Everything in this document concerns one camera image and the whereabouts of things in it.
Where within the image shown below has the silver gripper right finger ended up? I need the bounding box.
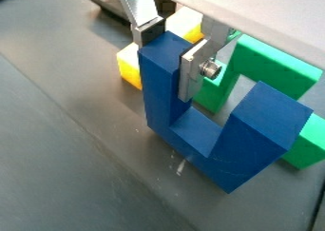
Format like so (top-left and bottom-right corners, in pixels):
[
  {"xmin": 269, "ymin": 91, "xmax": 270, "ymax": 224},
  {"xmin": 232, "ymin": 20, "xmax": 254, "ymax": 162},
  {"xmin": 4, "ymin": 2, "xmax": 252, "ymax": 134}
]
[{"xmin": 178, "ymin": 15, "xmax": 232, "ymax": 103}]

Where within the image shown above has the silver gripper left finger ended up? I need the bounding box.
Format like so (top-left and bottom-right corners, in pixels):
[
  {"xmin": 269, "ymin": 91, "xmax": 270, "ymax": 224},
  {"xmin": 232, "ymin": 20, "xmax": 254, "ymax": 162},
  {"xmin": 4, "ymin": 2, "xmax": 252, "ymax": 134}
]
[{"xmin": 119, "ymin": 0, "xmax": 164, "ymax": 48}]

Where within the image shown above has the dark blue U-shaped block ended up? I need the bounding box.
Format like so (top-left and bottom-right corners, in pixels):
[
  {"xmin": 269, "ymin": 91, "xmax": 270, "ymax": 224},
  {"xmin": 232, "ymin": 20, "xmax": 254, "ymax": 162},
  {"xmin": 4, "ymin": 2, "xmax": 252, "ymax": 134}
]
[{"xmin": 137, "ymin": 30, "xmax": 314, "ymax": 195}]

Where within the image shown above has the yellow long block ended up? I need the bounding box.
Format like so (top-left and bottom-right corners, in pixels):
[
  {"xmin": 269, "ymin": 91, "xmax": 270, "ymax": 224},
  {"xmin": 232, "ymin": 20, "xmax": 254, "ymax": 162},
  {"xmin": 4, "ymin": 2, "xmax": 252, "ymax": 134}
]
[{"xmin": 116, "ymin": 7, "xmax": 203, "ymax": 89}]

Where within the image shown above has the green zigzag block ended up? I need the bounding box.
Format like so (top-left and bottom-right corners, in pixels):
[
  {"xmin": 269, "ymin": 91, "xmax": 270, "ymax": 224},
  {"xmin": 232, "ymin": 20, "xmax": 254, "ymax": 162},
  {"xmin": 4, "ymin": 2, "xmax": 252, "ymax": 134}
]
[{"xmin": 194, "ymin": 35, "xmax": 325, "ymax": 169}]

